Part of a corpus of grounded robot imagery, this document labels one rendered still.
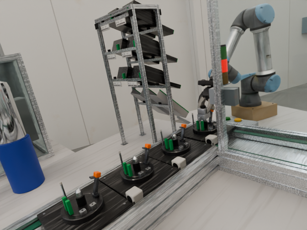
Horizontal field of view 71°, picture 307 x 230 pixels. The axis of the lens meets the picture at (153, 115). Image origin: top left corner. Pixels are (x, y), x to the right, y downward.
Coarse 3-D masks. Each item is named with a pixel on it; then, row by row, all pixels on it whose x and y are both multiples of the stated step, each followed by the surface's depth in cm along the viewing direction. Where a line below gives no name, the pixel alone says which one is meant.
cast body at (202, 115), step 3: (201, 105) 117; (204, 105) 116; (198, 108) 116; (201, 108) 115; (204, 108) 114; (198, 111) 116; (201, 111) 114; (204, 111) 113; (198, 114) 116; (201, 114) 115; (204, 114) 114; (207, 114) 116; (210, 114) 118; (198, 117) 114; (201, 117) 115; (204, 117) 114; (207, 117) 116; (198, 120) 114
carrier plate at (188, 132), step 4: (188, 128) 126; (192, 128) 125; (180, 132) 122; (188, 132) 120; (192, 132) 119; (216, 132) 114; (180, 136) 118; (184, 136) 116; (188, 136) 115; (192, 136) 114; (196, 136) 113; (200, 136) 113; (204, 136) 112; (196, 140) 111; (200, 140) 109; (204, 140) 108; (212, 144) 104
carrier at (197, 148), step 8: (176, 136) 102; (160, 144) 112; (168, 144) 101; (176, 144) 101; (184, 144) 99; (192, 144) 106; (200, 144) 104; (208, 144) 103; (144, 152) 106; (152, 152) 104; (160, 152) 103; (168, 152) 98; (176, 152) 97; (184, 152) 97; (192, 152) 98; (200, 152) 97; (160, 160) 96; (168, 160) 95; (176, 160) 89; (184, 160) 89; (192, 160) 93
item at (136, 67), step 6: (138, 66) 121; (132, 72) 126; (138, 72) 120; (150, 72) 118; (156, 72) 121; (162, 72) 123; (150, 78) 119; (156, 78) 121; (162, 78) 124; (162, 84) 129; (174, 84) 129
